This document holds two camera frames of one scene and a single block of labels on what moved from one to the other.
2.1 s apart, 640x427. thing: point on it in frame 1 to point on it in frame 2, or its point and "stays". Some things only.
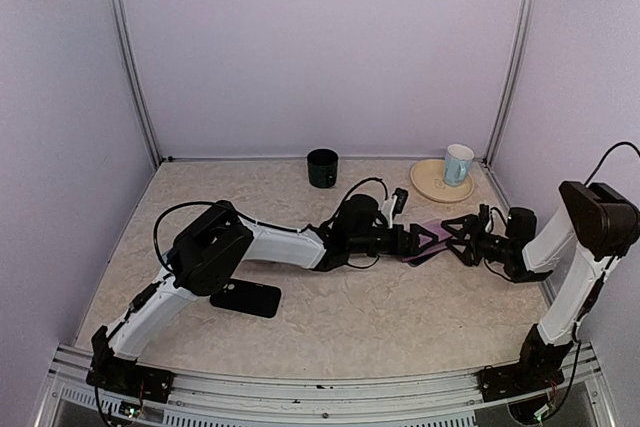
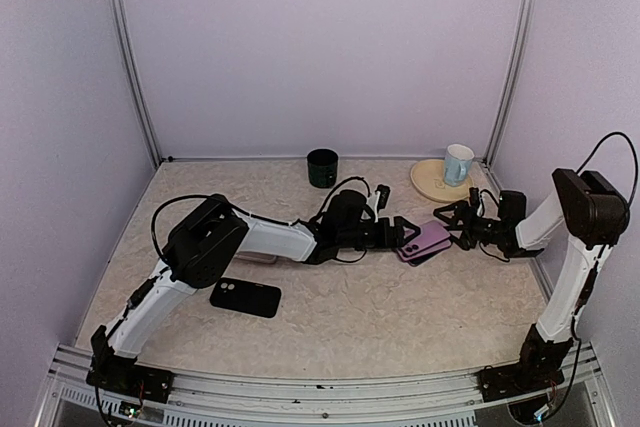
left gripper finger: [420, 249] to [407, 237]
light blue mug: [458, 163] stays
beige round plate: [429, 179] stays
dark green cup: [323, 167] stays
